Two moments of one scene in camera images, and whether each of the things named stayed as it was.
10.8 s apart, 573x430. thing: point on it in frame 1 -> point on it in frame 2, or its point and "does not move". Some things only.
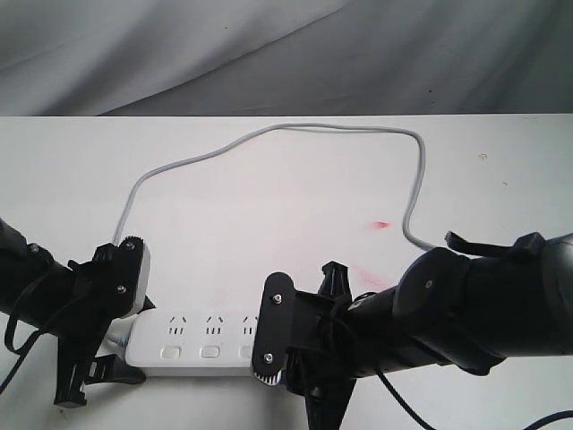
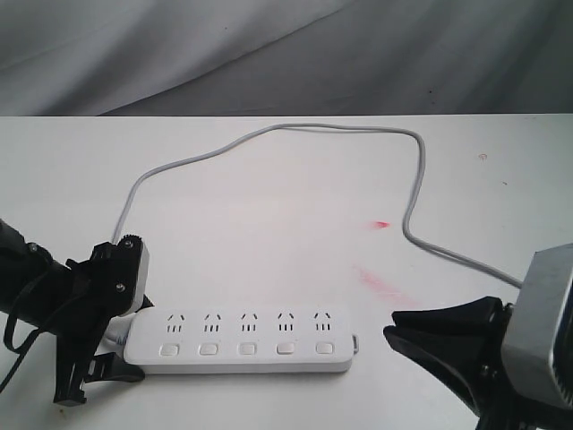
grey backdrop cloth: (286, 57) does not move
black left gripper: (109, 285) does not move
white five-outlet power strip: (192, 342) does not move
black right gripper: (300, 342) -> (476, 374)
